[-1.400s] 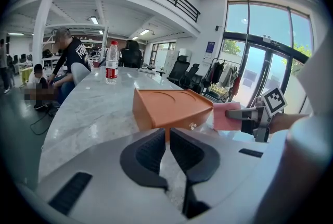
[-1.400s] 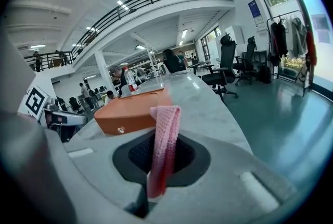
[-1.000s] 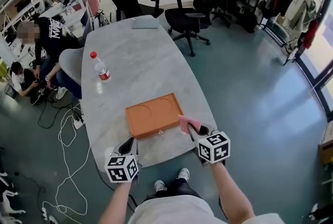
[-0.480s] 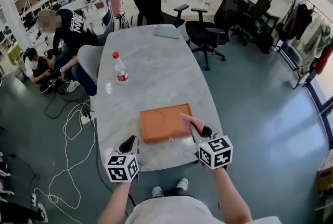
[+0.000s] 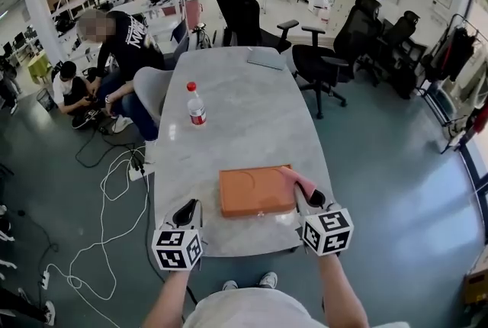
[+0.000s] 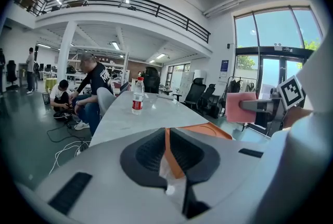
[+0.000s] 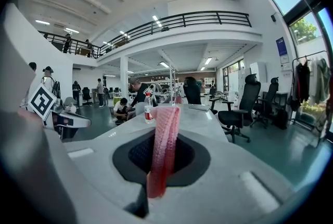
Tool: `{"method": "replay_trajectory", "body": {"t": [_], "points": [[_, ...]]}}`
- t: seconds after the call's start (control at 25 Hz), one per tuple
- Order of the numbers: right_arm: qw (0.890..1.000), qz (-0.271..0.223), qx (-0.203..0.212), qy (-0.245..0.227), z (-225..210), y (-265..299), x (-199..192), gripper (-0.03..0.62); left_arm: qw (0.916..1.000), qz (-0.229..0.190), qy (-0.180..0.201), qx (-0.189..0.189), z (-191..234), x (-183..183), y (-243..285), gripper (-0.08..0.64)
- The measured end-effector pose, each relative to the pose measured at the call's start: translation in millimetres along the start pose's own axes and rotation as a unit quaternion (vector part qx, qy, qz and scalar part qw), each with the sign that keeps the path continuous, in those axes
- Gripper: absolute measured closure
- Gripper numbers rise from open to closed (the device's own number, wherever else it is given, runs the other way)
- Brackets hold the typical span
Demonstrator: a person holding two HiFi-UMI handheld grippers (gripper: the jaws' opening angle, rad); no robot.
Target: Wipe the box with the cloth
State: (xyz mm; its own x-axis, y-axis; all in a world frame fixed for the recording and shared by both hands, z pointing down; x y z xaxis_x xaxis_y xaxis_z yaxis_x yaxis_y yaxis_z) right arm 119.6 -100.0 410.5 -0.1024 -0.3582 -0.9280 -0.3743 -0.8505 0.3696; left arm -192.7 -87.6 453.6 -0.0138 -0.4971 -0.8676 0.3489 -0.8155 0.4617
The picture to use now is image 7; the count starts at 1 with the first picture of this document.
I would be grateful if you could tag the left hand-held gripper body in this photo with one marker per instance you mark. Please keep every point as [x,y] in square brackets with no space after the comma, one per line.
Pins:
[41,100]

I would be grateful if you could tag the black clothes rack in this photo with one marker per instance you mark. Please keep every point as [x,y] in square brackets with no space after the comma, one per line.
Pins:
[309,56]

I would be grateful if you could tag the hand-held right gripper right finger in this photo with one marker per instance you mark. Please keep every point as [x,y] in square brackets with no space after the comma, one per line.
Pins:
[221,191]

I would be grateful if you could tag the silver laptop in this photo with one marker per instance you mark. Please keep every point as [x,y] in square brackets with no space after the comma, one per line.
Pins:
[199,107]

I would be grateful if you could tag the pink cloth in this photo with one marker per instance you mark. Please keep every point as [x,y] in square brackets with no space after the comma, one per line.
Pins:
[166,126]

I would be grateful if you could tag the clear plastic water bottle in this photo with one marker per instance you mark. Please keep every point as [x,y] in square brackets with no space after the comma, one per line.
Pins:
[148,111]

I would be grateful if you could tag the black mezzanine railing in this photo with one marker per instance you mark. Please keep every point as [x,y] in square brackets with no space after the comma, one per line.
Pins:
[182,19]

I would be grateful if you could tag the black high-back office chair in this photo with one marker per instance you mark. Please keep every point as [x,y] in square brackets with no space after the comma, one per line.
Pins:
[244,111]
[268,98]

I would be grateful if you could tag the white cabinet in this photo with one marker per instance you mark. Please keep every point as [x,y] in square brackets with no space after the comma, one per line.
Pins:
[258,72]

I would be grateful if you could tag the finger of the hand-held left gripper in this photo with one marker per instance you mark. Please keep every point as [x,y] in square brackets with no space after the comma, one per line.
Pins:
[78,119]

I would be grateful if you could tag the black wall speaker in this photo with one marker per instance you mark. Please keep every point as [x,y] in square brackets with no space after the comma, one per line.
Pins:
[273,18]

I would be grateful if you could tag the hanging clothes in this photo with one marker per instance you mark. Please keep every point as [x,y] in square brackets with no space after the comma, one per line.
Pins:
[312,82]

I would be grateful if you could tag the metal shelf rack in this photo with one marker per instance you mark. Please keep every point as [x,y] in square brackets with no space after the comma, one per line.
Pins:
[173,82]

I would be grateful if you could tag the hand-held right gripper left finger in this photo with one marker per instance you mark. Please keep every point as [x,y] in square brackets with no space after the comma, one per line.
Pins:
[104,178]

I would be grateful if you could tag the blue wall poster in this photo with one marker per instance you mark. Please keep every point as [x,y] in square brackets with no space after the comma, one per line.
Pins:
[281,46]

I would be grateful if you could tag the white wall notice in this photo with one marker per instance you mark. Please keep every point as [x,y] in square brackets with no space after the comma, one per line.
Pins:
[285,59]

